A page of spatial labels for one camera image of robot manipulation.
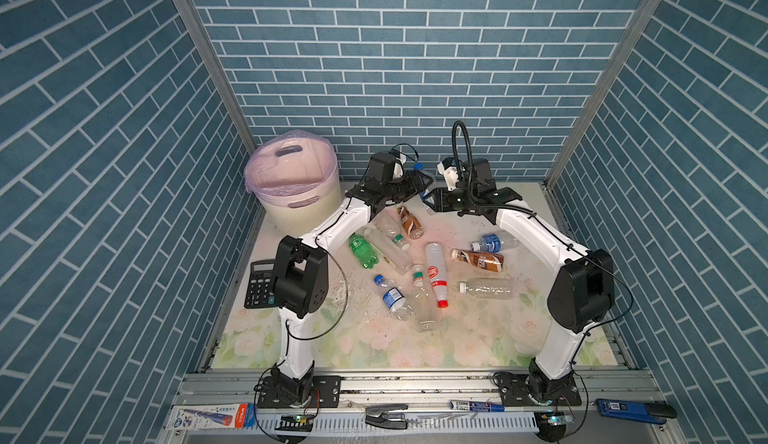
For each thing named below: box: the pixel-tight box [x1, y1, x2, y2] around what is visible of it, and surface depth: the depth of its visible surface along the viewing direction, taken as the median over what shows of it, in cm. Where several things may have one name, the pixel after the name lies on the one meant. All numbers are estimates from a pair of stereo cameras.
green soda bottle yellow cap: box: [348, 234, 379, 269], surface depth 98 cm
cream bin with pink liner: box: [244, 130, 343, 236], surface depth 90 cm
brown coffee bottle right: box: [451, 248, 505, 273], surface depth 96 cm
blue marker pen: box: [450, 400, 506, 413], surface depth 72 cm
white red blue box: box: [166, 403, 255, 430], surface depth 71 cm
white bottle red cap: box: [425, 242, 449, 309], surface depth 93 cm
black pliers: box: [365, 404, 409, 429], surface depth 70 cm
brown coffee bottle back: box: [397, 205, 425, 240], surface depth 104 cm
